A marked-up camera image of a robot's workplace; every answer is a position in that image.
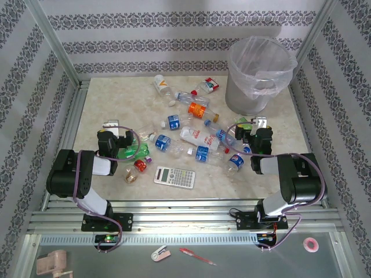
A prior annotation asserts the small round bottle red label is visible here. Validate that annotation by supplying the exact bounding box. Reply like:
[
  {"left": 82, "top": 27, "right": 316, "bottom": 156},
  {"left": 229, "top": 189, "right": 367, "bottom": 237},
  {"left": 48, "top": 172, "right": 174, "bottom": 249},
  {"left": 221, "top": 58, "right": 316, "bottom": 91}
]
[{"left": 123, "top": 156, "right": 154, "bottom": 184}]

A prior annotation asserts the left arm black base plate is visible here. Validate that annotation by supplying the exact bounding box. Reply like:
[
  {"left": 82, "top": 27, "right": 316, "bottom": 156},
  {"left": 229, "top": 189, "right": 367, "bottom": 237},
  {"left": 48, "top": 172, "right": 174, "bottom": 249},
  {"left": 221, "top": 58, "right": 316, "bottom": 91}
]
[{"left": 81, "top": 213, "right": 133, "bottom": 232}]

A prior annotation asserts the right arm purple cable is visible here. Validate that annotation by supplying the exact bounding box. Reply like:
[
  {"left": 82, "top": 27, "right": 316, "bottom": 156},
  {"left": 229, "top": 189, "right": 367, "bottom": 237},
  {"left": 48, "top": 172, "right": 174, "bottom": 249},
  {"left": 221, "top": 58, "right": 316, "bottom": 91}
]
[{"left": 226, "top": 121, "right": 327, "bottom": 253}]

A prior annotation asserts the clear unlabelled plastic bottle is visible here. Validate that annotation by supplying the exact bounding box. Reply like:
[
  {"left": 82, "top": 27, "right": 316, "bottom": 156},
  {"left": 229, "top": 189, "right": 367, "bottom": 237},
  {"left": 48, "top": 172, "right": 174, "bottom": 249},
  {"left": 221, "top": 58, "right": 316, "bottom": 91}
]
[{"left": 132, "top": 123, "right": 159, "bottom": 143}]

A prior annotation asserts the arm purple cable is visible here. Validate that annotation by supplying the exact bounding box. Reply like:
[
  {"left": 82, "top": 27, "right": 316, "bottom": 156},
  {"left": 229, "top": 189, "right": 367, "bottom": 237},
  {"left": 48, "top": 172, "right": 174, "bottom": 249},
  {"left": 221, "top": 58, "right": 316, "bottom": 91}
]
[
  {"left": 226, "top": 121, "right": 327, "bottom": 253},
  {"left": 72, "top": 124, "right": 142, "bottom": 253}
]

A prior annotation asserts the white pink clip device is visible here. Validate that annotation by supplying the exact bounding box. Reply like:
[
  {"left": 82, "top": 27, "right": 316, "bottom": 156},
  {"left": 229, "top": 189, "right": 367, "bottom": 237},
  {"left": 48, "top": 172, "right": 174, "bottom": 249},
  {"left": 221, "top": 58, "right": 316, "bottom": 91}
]
[{"left": 151, "top": 244, "right": 172, "bottom": 262}]

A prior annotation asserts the green plastic bottle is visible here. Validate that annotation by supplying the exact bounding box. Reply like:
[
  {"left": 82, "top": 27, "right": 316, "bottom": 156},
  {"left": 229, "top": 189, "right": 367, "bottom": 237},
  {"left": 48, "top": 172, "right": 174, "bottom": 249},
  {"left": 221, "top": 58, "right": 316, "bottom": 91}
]
[{"left": 117, "top": 138, "right": 152, "bottom": 162}]

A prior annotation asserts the clear bottle red white label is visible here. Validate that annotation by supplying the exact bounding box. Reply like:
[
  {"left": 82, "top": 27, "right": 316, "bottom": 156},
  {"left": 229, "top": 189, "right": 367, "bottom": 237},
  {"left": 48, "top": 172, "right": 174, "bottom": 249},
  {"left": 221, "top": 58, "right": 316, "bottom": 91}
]
[{"left": 190, "top": 77, "right": 220, "bottom": 96}]

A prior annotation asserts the white bottle orange V label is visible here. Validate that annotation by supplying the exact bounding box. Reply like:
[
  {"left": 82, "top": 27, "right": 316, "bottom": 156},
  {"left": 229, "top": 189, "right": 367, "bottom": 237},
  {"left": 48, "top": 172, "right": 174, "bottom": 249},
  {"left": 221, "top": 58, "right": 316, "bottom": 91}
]
[{"left": 152, "top": 74, "right": 177, "bottom": 107}]

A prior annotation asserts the clear bottle blue cap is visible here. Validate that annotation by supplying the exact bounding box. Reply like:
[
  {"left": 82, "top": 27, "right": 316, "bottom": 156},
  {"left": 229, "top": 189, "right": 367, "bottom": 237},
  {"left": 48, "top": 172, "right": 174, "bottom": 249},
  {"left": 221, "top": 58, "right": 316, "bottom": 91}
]
[{"left": 203, "top": 119, "right": 239, "bottom": 148}]

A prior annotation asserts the aluminium rail across frame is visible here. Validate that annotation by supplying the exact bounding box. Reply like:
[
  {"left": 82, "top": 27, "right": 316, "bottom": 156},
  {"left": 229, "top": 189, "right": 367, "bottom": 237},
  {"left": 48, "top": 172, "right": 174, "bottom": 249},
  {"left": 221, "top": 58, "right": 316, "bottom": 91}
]
[{"left": 27, "top": 198, "right": 347, "bottom": 232}]

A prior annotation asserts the aluminium side rail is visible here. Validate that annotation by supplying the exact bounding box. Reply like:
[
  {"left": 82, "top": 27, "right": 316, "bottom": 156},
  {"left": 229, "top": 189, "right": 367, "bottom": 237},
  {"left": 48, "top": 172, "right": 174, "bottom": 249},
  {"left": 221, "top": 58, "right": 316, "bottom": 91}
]
[
  {"left": 43, "top": 81, "right": 90, "bottom": 209},
  {"left": 289, "top": 83, "right": 333, "bottom": 208}
]

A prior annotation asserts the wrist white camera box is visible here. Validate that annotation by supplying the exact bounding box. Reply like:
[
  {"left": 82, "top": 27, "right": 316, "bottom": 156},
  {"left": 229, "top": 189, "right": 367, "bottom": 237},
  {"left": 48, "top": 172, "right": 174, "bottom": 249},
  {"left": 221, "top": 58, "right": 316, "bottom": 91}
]
[
  {"left": 250, "top": 115, "right": 269, "bottom": 136},
  {"left": 103, "top": 119, "right": 120, "bottom": 136}
]

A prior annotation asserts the white scientific calculator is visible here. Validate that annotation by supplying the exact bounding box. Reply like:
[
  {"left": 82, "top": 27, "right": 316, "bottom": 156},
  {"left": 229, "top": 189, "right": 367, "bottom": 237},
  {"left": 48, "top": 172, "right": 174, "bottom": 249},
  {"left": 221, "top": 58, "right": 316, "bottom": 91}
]
[{"left": 153, "top": 165, "right": 196, "bottom": 191}]

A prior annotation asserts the red pen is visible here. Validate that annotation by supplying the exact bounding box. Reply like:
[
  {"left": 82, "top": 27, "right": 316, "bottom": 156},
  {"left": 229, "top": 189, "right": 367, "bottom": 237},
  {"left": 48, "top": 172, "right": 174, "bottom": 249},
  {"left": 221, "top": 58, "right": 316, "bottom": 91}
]
[{"left": 179, "top": 247, "right": 217, "bottom": 266}]

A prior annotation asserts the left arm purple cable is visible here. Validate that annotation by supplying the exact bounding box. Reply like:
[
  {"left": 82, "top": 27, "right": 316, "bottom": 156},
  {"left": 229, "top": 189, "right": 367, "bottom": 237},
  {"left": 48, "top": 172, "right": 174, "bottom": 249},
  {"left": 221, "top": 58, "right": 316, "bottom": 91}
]
[{"left": 72, "top": 124, "right": 142, "bottom": 253}]

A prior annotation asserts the orange label bottle brown cap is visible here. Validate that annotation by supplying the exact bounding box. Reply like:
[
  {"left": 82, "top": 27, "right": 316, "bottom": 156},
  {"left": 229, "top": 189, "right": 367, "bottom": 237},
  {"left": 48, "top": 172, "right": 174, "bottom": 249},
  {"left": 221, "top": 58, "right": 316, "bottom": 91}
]
[{"left": 187, "top": 101, "right": 220, "bottom": 123}]

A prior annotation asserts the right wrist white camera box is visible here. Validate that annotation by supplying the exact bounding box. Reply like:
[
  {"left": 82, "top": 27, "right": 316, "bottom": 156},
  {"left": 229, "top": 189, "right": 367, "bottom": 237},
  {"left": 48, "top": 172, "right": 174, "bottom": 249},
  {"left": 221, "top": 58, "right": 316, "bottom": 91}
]
[{"left": 250, "top": 115, "right": 269, "bottom": 136}]

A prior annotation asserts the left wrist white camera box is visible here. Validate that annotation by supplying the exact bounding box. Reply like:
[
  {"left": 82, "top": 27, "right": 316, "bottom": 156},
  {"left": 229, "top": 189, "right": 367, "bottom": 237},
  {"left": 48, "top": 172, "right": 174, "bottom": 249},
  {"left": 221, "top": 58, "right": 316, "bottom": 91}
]
[{"left": 103, "top": 119, "right": 120, "bottom": 136}]

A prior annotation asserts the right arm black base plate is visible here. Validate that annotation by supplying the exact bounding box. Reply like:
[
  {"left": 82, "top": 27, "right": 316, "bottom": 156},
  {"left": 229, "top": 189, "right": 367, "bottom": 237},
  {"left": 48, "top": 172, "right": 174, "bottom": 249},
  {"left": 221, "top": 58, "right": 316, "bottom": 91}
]
[{"left": 236, "top": 210, "right": 288, "bottom": 232}]

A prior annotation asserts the clear bottle Pepsi label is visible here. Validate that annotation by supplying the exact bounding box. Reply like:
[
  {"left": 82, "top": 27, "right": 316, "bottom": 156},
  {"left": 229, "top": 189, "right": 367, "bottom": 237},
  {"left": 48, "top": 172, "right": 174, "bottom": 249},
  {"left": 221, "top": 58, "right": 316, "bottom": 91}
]
[{"left": 223, "top": 145, "right": 252, "bottom": 177}]

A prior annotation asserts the slotted grey cable duct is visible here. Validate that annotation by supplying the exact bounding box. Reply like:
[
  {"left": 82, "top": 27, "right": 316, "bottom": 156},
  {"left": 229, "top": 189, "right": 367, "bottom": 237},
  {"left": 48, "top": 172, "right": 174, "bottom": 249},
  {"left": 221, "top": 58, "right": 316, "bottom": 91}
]
[{"left": 39, "top": 233, "right": 259, "bottom": 247}]

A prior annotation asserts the pink plastic holder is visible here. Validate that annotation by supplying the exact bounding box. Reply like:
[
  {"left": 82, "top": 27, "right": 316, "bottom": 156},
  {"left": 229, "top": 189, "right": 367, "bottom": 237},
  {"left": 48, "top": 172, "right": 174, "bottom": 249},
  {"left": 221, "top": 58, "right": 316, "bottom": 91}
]
[{"left": 36, "top": 250, "right": 74, "bottom": 278}]

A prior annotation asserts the aluminium corner post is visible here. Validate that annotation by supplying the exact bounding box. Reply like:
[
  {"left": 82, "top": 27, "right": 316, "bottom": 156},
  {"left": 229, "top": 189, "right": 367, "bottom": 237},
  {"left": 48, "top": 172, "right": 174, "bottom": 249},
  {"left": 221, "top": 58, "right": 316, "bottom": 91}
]
[
  {"left": 295, "top": 0, "right": 340, "bottom": 67},
  {"left": 24, "top": 0, "right": 81, "bottom": 87}
]

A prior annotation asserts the pink tape roll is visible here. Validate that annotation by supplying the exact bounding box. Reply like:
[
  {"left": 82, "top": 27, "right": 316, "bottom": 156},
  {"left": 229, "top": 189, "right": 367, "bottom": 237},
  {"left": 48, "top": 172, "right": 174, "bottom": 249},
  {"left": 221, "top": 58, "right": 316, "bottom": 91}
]
[{"left": 303, "top": 237, "right": 319, "bottom": 253}]

